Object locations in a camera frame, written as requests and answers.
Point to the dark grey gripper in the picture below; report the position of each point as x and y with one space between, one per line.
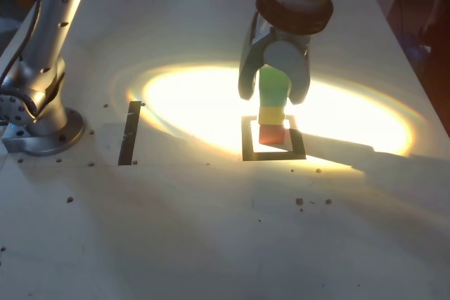
299 39

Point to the red cube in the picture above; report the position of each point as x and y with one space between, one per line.
271 135

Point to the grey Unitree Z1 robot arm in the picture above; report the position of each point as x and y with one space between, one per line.
45 33

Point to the green cube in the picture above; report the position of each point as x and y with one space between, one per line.
272 89

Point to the yellow cube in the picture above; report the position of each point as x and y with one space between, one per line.
270 115

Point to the blue object beside table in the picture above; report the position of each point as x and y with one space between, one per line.
415 48

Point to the black tape square outline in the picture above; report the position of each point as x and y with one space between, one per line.
246 138

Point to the black tape strip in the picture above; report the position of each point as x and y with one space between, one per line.
128 138

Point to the person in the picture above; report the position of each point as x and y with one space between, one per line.
439 68

